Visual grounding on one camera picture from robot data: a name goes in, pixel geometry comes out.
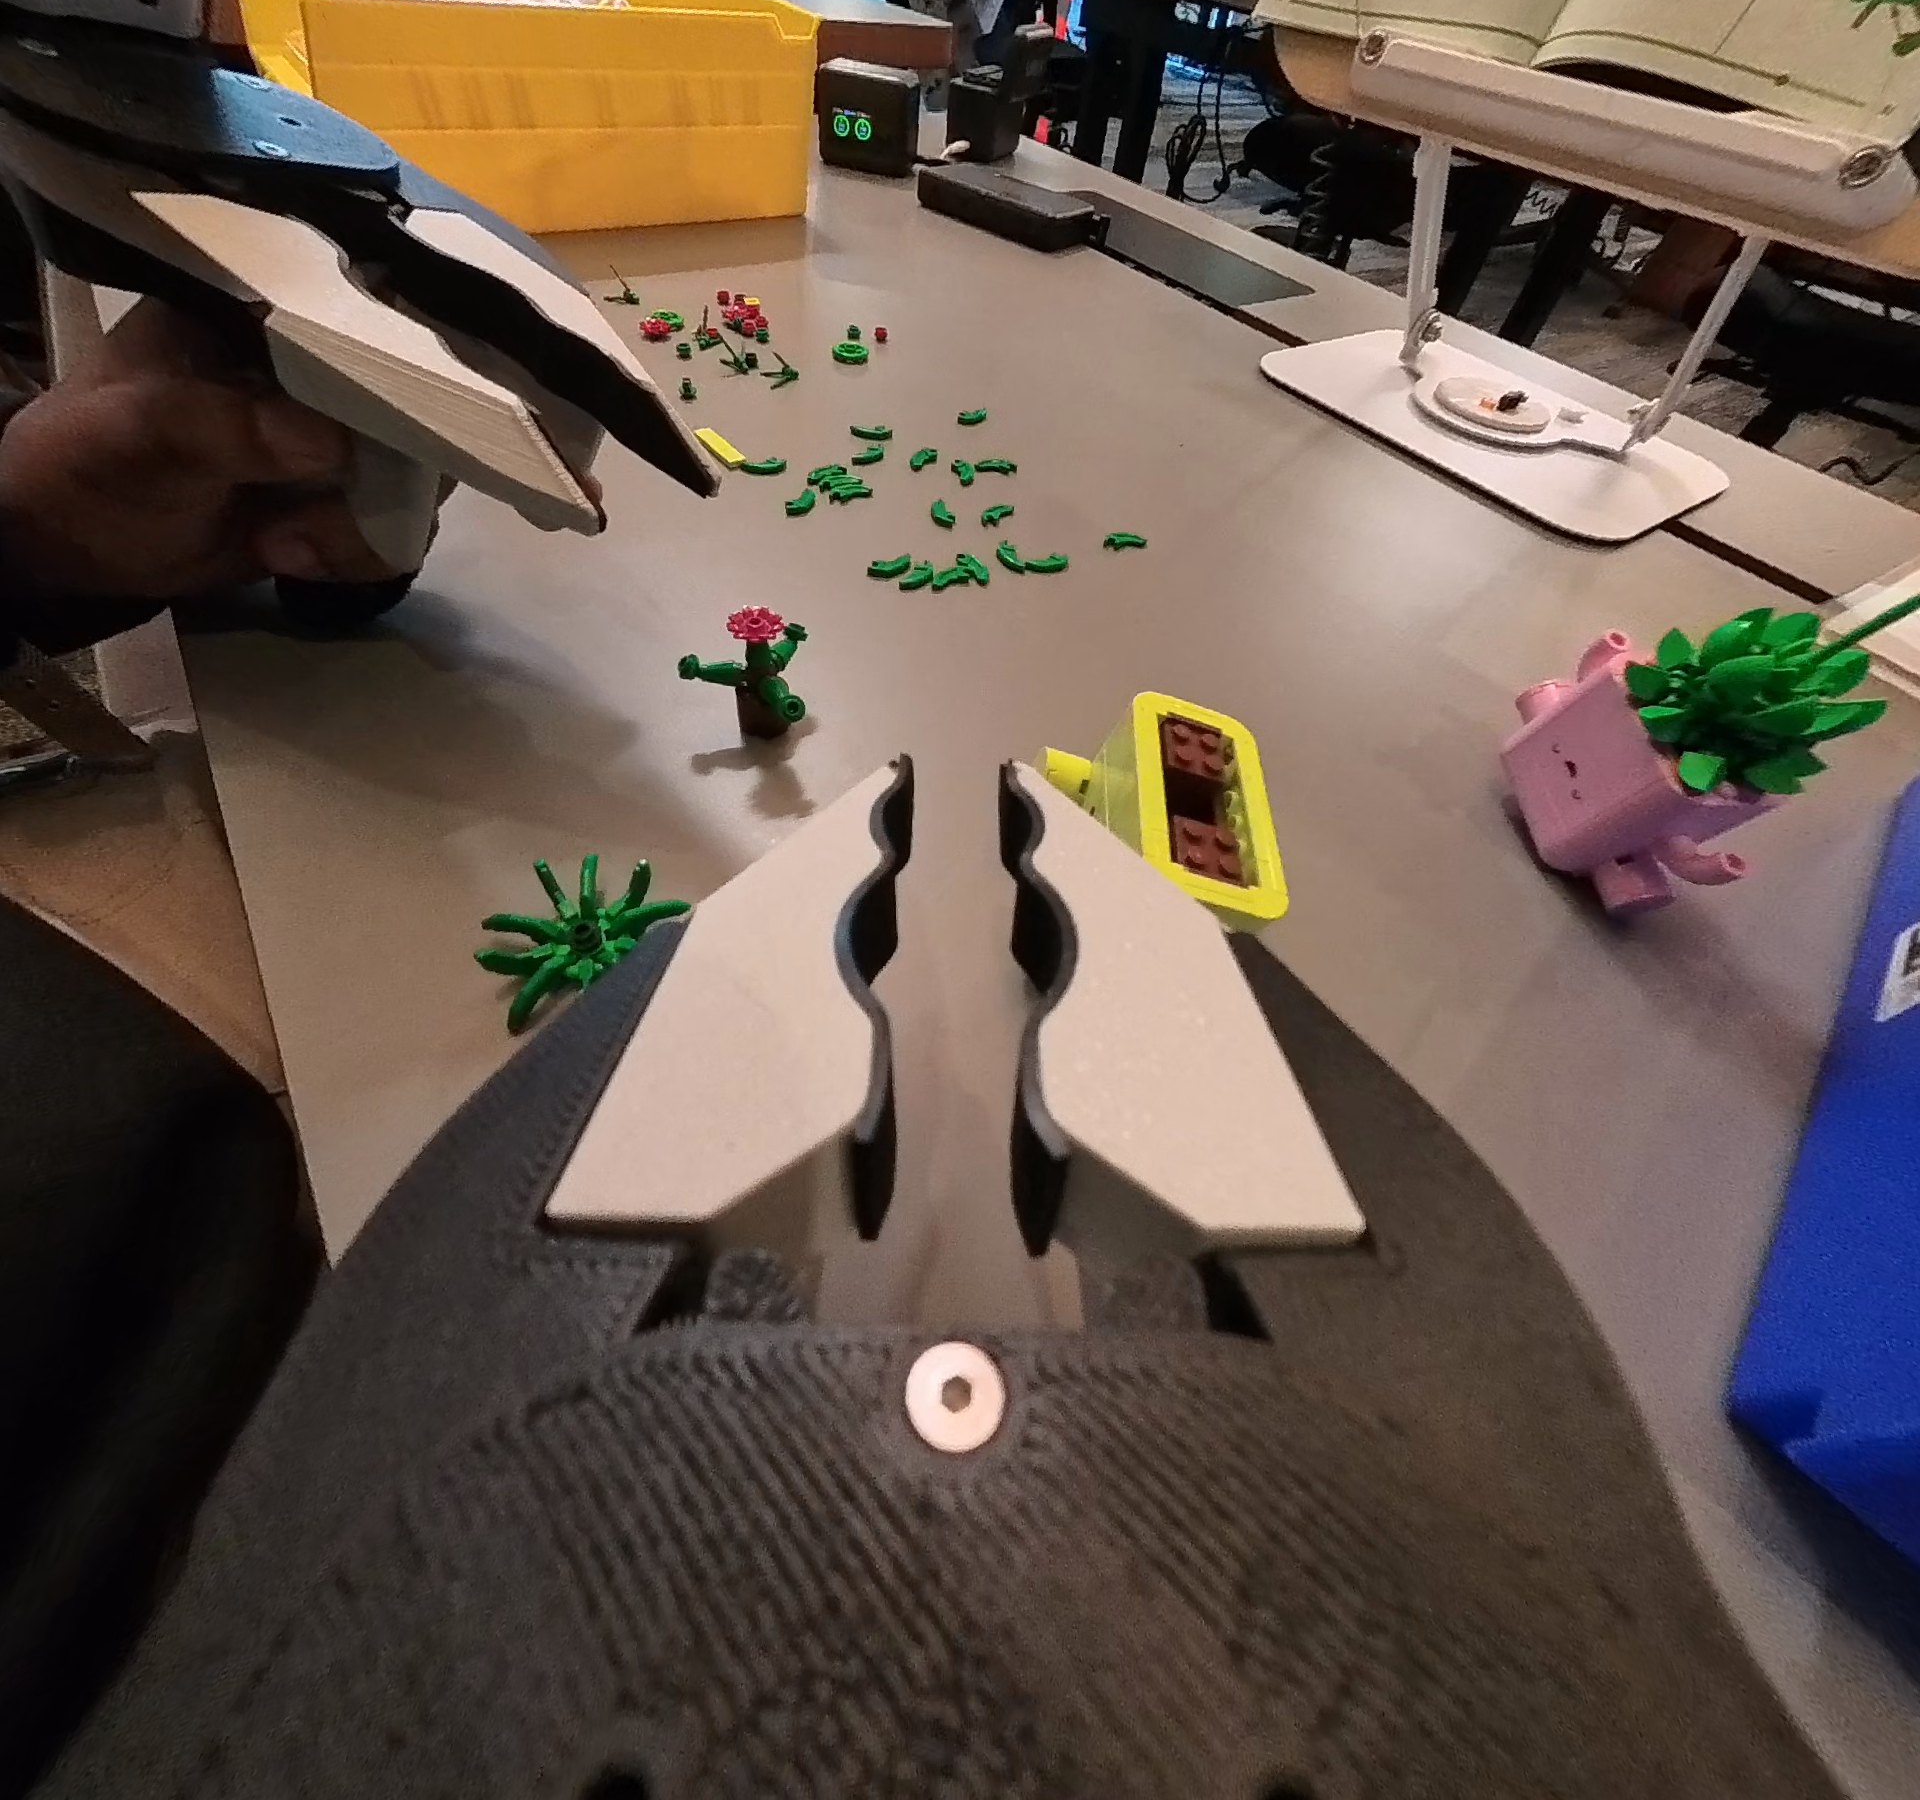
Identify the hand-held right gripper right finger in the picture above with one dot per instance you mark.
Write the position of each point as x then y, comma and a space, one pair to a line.
1200, 1080

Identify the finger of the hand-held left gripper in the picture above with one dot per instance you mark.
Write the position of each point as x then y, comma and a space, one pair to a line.
375, 375
601, 360

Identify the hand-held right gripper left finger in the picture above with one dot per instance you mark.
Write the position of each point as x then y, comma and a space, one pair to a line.
719, 1065

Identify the green spiky toy brick plant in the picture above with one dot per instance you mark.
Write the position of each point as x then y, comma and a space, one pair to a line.
578, 945

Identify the toy brick flowering cactus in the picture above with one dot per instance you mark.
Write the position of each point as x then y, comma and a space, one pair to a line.
765, 714

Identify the person's left hand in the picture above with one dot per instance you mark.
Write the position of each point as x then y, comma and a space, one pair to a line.
165, 495

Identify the yellow toy brick tile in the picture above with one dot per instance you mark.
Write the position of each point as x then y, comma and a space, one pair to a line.
719, 447

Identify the scattered red toy flower pieces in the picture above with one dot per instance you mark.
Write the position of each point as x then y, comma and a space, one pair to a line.
742, 319

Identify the lime green toy brick planter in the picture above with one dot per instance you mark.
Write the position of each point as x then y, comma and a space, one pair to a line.
1259, 887

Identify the yellow storage bin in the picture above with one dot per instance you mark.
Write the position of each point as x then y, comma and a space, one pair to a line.
555, 104

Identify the black charger with green display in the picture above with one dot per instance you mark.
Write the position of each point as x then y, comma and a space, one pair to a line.
868, 121

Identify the scattered green toy leaves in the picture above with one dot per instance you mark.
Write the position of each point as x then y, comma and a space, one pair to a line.
960, 570

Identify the black rectangular box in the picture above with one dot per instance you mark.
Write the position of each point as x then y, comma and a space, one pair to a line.
1004, 203

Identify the black power adapter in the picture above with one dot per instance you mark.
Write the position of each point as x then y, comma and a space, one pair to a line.
999, 104

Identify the pink toy brick planter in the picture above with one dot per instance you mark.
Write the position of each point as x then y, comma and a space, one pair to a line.
1590, 780

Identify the person's tan trousers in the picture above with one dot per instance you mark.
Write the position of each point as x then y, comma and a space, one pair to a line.
135, 929

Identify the black rectangular desk panel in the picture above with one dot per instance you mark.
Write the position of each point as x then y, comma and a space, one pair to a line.
1216, 262

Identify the blue storage bin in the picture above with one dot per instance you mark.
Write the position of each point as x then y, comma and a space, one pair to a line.
1846, 1232

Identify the white book stand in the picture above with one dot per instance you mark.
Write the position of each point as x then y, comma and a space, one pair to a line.
1501, 466

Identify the person's black top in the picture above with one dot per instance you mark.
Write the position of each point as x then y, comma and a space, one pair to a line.
105, 1382

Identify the green toy brick stem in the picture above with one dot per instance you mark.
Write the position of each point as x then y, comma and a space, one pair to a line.
1876, 623

